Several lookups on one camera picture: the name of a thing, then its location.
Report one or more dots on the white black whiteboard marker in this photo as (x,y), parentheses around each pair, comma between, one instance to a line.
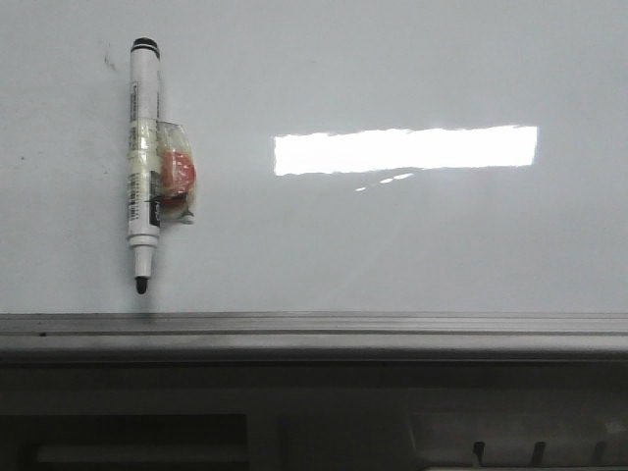
(161,182)

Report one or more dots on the grey base unit below board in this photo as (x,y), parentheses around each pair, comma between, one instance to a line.
(315,416)

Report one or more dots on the white whiteboard with aluminium frame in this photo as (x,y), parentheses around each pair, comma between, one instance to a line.
(376,180)

